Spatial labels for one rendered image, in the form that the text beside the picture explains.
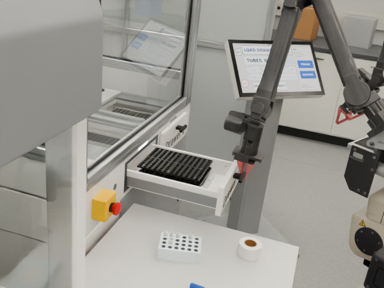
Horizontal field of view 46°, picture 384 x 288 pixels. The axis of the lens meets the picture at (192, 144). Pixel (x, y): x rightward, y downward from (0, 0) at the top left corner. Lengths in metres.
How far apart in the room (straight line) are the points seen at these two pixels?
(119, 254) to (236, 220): 1.46
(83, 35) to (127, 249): 0.89
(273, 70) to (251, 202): 1.33
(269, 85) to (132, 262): 0.70
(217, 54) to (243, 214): 1.10
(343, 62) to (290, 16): 0.23
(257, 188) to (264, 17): 1.10
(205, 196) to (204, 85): 1.81
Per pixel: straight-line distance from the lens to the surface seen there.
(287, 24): 1.55
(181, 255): 1.36
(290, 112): 4.48
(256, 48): 2.40
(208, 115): 3.26
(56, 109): 0.59
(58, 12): 0.57
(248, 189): 2.65
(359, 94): 1.44
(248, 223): 2.79
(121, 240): 1.44
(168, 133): 1.82
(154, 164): 1.59
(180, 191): 1.50
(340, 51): 1.50
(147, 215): 1.56
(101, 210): 1.35
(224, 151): 3.32
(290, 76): 2.44
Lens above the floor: 1.60
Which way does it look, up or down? 23 degrees down
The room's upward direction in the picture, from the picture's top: 6 degrees clockwise
